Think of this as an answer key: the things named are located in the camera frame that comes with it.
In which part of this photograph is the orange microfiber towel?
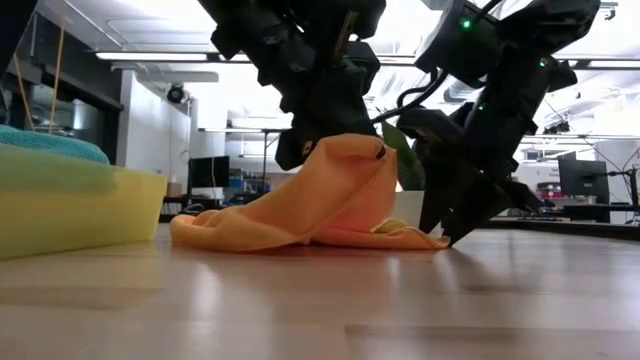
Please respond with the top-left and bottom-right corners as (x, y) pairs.
(168, 133), (451, 253)

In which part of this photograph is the large black monitor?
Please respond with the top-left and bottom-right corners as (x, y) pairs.
(557, 158), (612, 205)

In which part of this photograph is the black aluminium table frame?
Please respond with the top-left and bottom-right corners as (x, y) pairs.
(492, 216), (640, 242)

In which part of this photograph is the small black monitor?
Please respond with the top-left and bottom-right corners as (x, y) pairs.
(188, 155), (232, 190)

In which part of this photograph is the black background rig frame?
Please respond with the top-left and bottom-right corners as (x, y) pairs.
(519, 131), (640, 151)
(198, 126), (294, 194)

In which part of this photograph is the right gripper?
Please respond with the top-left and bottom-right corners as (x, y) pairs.
(397, 102), (545, 247)

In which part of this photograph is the yellow translucent plastic bin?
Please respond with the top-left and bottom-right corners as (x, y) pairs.
(0, 144), (169, 261)

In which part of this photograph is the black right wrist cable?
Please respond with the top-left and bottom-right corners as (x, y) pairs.
(371, 68), (451, 125)

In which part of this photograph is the round black ceiling camera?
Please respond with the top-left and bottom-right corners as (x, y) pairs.
(165, 83), (188, 106)

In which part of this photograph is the teal microfiber towel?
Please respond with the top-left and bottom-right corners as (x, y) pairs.
(0, 124), (111, 166)

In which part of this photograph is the yellow microfiber towel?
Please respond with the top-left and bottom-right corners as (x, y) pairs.
(372, 216), (417, 236)

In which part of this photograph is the yellow hanging cord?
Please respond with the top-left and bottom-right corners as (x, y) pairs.
(47, 22), (67, 140)
(12, 52), (37, 134)

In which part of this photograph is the black ceiling spotlight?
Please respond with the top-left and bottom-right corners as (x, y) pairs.
(542, 120), (572, 136)

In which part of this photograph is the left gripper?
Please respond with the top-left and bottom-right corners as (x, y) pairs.
(274, 41), (388, 173)

